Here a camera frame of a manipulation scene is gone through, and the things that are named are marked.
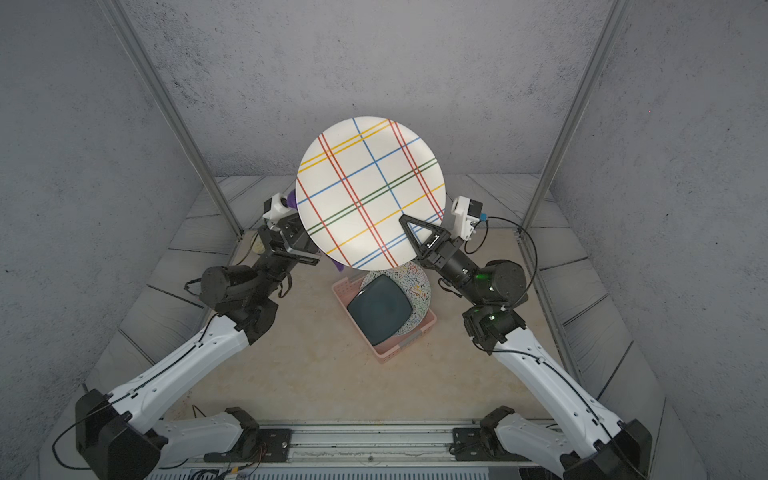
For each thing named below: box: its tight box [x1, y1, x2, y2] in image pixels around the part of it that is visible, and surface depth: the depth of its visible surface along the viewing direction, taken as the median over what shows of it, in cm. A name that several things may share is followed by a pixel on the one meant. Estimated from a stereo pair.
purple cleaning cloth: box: [287, 189, 298, 210], surface depth 47 cm
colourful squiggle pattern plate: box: [360, 260, 432, 337], surface depth 93 cm
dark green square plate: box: [347, 274, 413, 346], surface depth 91 cm
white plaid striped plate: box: [296, 116, 446, 271], surface depth 50 cm
